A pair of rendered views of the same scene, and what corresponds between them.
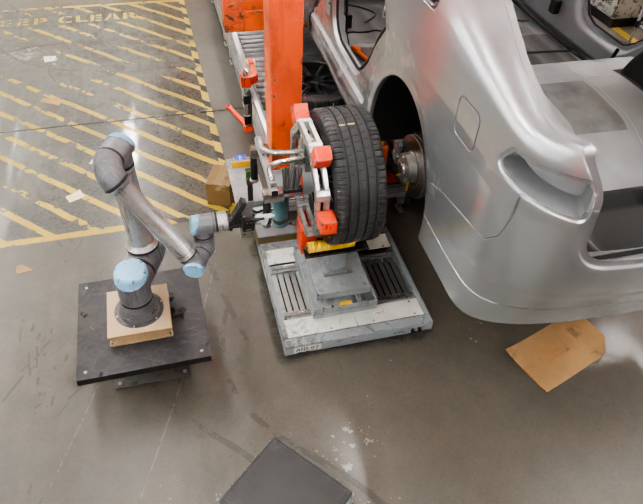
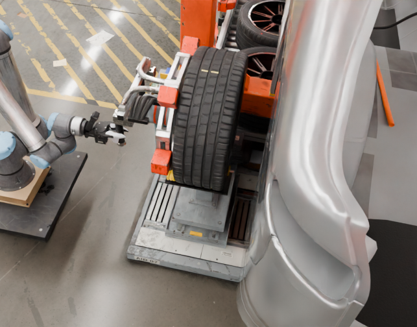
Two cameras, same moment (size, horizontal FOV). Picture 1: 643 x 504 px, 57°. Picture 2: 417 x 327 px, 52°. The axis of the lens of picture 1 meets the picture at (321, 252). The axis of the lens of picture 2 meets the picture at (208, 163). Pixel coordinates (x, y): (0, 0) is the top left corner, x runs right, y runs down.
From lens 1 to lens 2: 1.21 m
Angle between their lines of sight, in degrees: 17
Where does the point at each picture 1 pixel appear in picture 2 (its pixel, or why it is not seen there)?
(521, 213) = (270, 257)
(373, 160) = (220, 117)
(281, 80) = (190, 10)
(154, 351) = (6, 215)
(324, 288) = (181, 213)
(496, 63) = (317, 52)
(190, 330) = (44, 207)
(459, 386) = not seen: outside the picture
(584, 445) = not seen: outside the picture
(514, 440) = not seen: outside the picture
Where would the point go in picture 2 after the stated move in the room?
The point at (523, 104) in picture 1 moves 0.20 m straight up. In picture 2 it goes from (309, 121) to (336, 43)
